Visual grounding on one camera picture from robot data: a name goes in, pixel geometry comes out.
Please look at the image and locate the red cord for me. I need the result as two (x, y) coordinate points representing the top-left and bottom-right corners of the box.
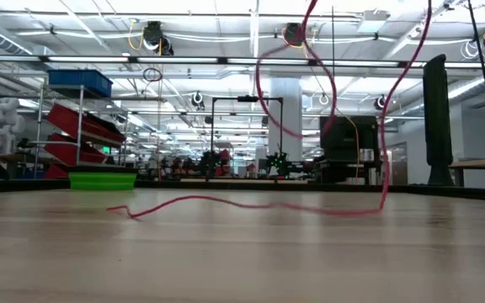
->
(106, 0), (433, 220)

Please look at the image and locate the white building column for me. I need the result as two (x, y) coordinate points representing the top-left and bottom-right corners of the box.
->
(269, 77), (303, 161)

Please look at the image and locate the black monitor cart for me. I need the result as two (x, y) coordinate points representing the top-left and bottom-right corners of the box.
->
(318, 115), (381, 186)

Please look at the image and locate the long ceiling light strip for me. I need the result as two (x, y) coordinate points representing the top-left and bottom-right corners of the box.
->
(44, 56), (485, 69)

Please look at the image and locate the green square container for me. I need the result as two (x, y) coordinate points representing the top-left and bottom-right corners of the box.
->
(68, 172), (137, 193)

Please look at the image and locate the red storage bin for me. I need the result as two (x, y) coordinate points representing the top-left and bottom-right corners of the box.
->
(45, 133), (108, 165)
(43, 163), (70, 181)
(47, 104), (125, 143)

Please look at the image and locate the blue storage bin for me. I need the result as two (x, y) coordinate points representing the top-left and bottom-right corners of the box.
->
(47, 69), (114, 98)

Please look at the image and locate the wooden top workbench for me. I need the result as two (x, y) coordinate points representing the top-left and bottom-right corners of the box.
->
(448, 156), (485, 189)

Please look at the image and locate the black gantry frame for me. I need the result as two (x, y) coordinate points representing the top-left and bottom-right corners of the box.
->
(211, 95), (285, 166)

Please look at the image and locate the yellow hanging cable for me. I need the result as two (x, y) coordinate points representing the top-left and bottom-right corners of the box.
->
(334, 107), (361, 178)

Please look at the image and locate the wire shelving rack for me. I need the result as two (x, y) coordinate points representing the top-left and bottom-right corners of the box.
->
(34, 83), (131, 180)

